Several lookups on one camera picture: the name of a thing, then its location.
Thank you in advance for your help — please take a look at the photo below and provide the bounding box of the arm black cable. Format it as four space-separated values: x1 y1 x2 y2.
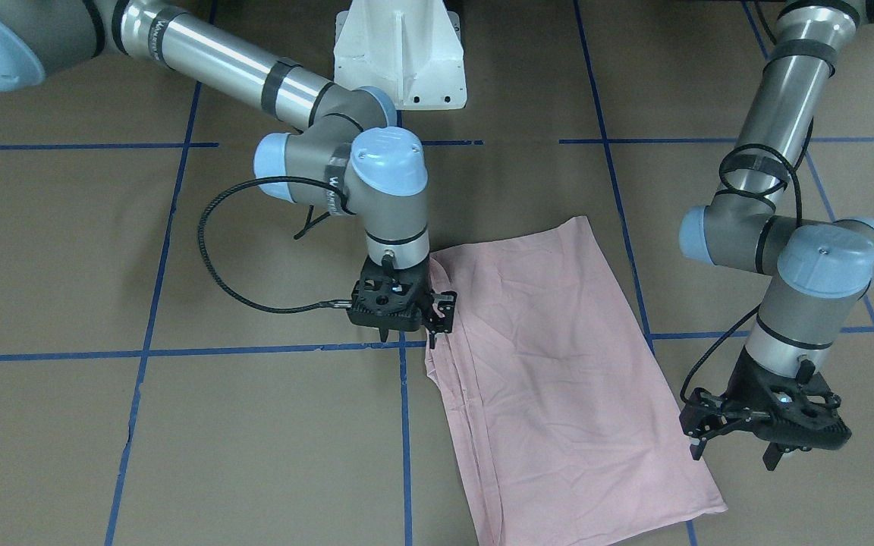
196 176 362 314
680 114 813 403

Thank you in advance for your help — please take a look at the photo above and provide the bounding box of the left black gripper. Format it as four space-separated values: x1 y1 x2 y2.
679 350 852 472

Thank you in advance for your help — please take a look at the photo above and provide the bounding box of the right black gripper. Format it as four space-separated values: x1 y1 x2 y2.
349 256 457 350

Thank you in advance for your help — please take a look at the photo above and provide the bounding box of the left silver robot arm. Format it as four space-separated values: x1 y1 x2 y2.
678 1 874 470

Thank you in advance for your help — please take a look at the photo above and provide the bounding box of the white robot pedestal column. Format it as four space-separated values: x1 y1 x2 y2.
332 1 468 111

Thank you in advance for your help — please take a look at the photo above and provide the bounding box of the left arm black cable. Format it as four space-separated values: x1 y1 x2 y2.
680 114 813 403

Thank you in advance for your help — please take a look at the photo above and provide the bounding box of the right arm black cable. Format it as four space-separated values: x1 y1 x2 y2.
196 176 362 314

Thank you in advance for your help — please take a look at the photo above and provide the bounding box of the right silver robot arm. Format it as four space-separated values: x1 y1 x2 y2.
0 1 457 347

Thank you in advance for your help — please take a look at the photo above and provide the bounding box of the pink printed t-shirt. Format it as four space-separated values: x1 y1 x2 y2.
426 215 728 545

